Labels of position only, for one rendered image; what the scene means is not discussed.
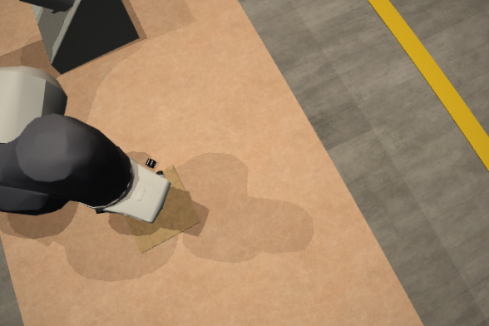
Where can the tan flat mat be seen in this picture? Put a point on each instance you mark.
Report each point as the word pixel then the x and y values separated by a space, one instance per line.
pixel 178 214

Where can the black die with grey pips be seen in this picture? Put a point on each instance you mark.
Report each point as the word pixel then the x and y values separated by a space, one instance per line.
pixel 150 163

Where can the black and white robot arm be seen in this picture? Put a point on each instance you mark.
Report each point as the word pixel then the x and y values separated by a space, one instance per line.
pixel 58 158

